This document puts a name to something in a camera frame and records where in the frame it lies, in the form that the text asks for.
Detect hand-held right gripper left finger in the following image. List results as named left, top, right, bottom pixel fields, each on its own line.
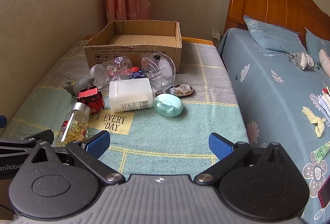
left=28, top=130, right=126, bottom=186

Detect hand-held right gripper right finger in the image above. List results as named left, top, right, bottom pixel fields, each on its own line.
left=193, top=132, right=293, bottom=186

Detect capsule bottle with silver cap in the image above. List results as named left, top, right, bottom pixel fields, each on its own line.
left=55, top=102, right=91, bottom=147

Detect red toy robot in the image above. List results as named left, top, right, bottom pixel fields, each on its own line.
left=76, top=86, right=106, bottom=114

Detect clear correction tape dispenser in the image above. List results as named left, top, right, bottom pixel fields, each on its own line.
left=162, top=82, right=194, bottom=98

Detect clear round plastic jar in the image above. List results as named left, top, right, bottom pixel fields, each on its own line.
left=89, top=56, right=132, bottom=87

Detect cardboard box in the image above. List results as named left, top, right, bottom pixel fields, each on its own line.
left=84, top=20, right=183, bottom=74

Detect white plastic bottle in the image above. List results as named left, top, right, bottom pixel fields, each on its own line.
left=108, top=78, right=153, bottom=113

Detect grey toy animal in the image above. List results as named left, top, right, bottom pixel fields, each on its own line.
left=63, top=75, right=95, bottom=97

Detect mint green oval case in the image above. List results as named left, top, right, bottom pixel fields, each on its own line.
left=153, top=93, right=184, bottom=117

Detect wooden bed blue sheet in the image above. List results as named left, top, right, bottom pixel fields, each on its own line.
left=217, top=27, right=330, bottom=224

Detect blue dotted toy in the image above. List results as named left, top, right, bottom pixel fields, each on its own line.
left=128, top=66, right=147, bottom=81

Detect clear container with black cap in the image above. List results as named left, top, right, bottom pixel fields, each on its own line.
left=141, top=54, right=176, bottom=91

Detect pale yellow gloves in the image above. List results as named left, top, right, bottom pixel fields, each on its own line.
left=302, top=106, right=327, bottom=138

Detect green tube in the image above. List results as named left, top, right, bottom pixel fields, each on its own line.
left=314, top=140, right=330, bottom=162

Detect wooden table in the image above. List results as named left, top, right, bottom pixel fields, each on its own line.
left=82, top=34, right=215, bottom=47

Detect red phone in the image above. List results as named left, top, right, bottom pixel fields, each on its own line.
left=317, top=175, right=330, bottom=209

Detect crumpled grey cloth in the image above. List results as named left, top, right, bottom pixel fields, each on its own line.
left=288, top=51, right=322, bottom=72

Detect blue printed pillow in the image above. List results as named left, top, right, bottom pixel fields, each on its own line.
left=243, top=15, right=314, bottom=56

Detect pink pillow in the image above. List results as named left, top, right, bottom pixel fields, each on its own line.
left=319, top=49, right=330, bottom=78

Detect wooden headboard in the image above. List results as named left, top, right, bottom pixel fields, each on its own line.
left=223, top=0, right=330, bottom=36

